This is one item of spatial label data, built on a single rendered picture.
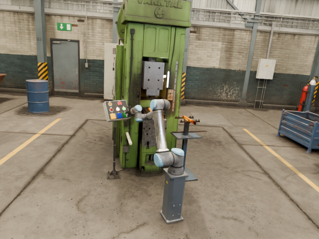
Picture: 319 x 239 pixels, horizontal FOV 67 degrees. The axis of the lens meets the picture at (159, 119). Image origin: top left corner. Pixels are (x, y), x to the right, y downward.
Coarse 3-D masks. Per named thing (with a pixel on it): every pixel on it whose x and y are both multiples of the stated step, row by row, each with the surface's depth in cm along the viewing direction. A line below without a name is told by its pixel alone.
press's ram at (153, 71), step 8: (144, 64) 352; (152, 64) 355; (160, 64) 358; (144, 72) 355; (152, 72) 358; (160, 72) 361; (144, 80) 358; (152, 80) 361; (160, 80) 364; (144, 88) 362; (152, 88) 365; (160, 88) 368
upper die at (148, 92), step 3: (141, 90) 404; (144, 90) 378; (147, 90) 364; (150, 90) 365; (153, 90) 366; (156, 90) 367; (144, 93) 378; (147, 93) 365; (150, 93) 366; (153, 93) 367; (156, 93) 368
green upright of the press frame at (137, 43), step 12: (132, 24) 347; (132, 48) 356; (132, 60) 360; (132, 72) 365; (132, 84) 370; (132, 132) 391; (120, 144) 435; (132, 144) 397; (120, 156) 427; (132, 156) 403
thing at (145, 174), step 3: (138, 168) 408; (138, 171) 399; (135, 174) 390; (138, 174) 390; (141, 174) 390; (144, 174) 391; (147, 174) 392; (150, 174) 393; (153, 174) 393; (156, 174) 394; (159, 174) 395; (162, 174) 396
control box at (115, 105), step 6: (108, 102) 339; (114, 102) 345; (120, 102) 350; (126, 102) 357; (108, 108) 337; (114, 108) 343; (120, 108) 348; (126, 108) 354; (108, 114) 335; (108, 120) 335; (114, 120) 342
